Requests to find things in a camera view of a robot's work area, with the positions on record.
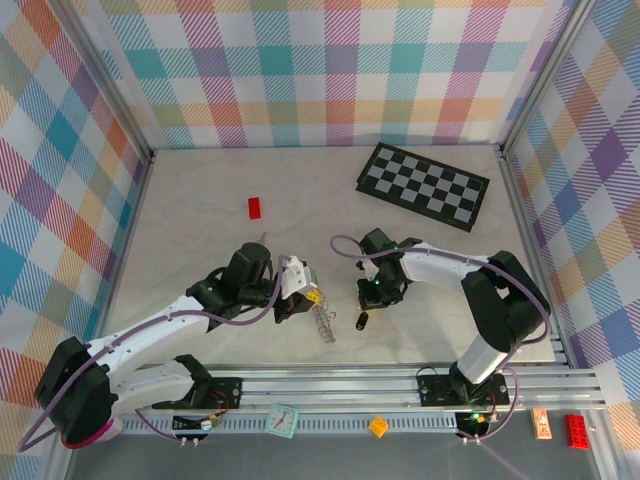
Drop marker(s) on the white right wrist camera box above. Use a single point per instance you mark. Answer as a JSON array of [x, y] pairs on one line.
[[369, 270]]

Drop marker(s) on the black grey folding chessboard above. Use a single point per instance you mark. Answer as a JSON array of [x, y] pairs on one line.
[[425, 185]]

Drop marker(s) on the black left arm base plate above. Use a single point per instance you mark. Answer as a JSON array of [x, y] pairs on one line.
[[225, 390]]

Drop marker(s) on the key with green tag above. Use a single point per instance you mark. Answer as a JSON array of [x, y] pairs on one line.
[[262, 237]]

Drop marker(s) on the aluminium frame side rail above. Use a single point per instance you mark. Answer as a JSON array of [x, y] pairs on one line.
[[520, 225], [131, 225]]

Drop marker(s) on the key with black head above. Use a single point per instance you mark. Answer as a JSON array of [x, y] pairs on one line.
[[361, 321]]

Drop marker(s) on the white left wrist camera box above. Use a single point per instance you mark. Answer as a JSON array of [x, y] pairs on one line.
[[297, 277]]

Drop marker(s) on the small teal clock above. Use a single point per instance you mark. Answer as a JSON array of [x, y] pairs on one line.
[[281, 421]]

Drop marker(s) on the orange wooden block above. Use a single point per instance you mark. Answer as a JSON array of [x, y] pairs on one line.
[[541, 425]]

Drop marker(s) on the small red block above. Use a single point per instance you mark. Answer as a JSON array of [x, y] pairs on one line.
[[255, 209]]

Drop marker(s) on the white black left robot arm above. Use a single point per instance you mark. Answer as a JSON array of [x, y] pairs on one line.
[[150, 330]]

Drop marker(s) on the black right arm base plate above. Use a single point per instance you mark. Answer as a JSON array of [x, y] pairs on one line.
[[435, 390]]

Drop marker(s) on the red toy brick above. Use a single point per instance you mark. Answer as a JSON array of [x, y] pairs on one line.
[[576, 430]]

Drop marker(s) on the pink red plastic dome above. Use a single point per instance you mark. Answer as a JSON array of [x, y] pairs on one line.
[[111, 431]]

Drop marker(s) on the aluminium frame post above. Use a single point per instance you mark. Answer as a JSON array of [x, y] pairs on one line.
[[547, 75], [107, 82]]

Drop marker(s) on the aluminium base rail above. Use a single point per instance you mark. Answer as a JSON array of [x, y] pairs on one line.
[[325, 390]]

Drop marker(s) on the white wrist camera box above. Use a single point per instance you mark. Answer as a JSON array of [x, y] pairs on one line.
[[369, 270], [297, 277]]

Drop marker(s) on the yellow toy brick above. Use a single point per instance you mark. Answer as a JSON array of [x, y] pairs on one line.
[[378, 427]]

